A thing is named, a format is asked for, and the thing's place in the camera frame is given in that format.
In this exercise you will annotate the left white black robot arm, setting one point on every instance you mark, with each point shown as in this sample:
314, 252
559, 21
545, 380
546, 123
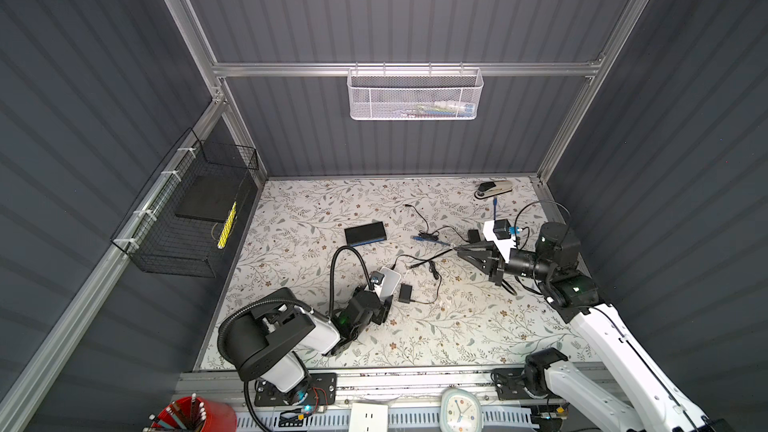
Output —
260, 338

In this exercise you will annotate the white wall power socket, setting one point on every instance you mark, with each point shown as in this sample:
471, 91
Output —
369, 417

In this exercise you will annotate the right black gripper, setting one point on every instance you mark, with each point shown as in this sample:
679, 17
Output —
492, 264

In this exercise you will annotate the black network switch box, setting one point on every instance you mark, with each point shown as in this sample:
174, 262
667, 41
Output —
365, 234

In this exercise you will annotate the red pencil cup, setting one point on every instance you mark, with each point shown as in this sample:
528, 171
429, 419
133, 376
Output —
194, 413

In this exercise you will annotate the black wire wall basket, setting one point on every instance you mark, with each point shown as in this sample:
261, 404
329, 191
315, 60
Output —
156, 241

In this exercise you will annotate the yellow marker in basket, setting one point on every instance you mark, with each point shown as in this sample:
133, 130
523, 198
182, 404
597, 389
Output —
227, 227

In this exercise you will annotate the black power adapter with cable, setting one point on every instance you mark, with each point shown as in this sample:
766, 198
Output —
407, 293

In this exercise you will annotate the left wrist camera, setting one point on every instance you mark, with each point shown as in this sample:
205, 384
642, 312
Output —
377, 280

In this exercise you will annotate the black white stapler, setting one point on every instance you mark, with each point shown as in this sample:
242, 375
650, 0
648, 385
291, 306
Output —
491, 189

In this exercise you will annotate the white network switch box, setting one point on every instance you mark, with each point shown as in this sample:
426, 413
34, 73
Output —
392, 280

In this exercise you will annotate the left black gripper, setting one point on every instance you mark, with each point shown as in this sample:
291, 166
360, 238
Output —
381, 311

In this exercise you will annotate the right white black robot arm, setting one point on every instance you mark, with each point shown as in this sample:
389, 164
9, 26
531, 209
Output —
653, 402

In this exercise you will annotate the white wire mesh basket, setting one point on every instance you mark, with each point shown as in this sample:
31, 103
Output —
432, 95

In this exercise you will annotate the black pad in basket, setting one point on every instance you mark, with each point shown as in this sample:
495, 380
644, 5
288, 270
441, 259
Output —
209, 199

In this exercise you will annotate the white analog clock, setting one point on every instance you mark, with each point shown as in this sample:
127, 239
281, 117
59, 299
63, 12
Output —
460, 411

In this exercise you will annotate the floral patterned table mat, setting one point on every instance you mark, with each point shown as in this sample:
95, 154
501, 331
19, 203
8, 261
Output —
299, 224

